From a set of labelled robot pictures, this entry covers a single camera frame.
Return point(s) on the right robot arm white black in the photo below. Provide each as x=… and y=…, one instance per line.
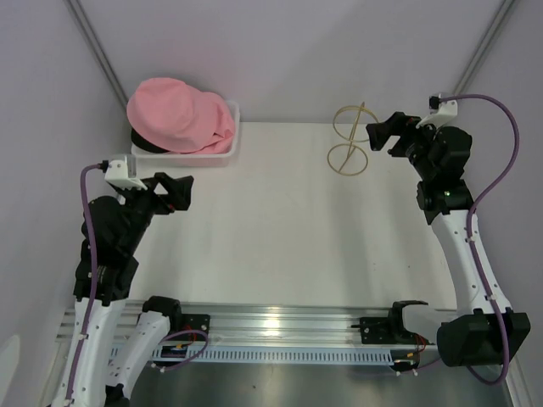
x=486, y=329

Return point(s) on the corner aluminium profile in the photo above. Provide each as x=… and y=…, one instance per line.
x=90, y=37
x=491, y=34

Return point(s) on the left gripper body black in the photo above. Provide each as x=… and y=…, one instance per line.
x=142, y=204

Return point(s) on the right corner aluminium profile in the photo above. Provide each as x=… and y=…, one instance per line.
x=491, y=34

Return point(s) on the left corner aluminium profile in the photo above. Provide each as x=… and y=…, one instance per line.
x=90, y=37

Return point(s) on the white slotted cable duct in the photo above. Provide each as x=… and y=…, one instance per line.
x=298, y=356

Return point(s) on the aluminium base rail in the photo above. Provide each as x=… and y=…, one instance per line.
x=283, y=326

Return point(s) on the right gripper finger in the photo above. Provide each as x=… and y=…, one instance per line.
x=397, y=119
x=379, y=134

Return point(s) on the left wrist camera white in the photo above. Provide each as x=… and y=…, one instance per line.
x=121, y=172

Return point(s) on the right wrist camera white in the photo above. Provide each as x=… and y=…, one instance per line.
x=441, y=112

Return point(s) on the black mounting plate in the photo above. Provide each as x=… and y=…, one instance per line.
x=187, y=329
x=376, y=330

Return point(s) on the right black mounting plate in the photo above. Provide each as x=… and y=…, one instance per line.
x=376, y=330

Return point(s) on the gold wire hat stand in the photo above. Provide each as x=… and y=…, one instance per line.
x=352, y=144

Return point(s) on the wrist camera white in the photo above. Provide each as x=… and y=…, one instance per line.
x=121, y=172
x=441, y=112

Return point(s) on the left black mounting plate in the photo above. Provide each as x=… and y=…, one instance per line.
x=187, y=329

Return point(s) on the black bucket hat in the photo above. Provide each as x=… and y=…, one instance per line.
x=145, y=145

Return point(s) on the white plastic basket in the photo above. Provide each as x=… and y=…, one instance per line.
x=172, y=160

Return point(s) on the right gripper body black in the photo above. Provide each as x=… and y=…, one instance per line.
x=417, y=142

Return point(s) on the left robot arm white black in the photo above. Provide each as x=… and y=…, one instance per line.
x=112, y=232

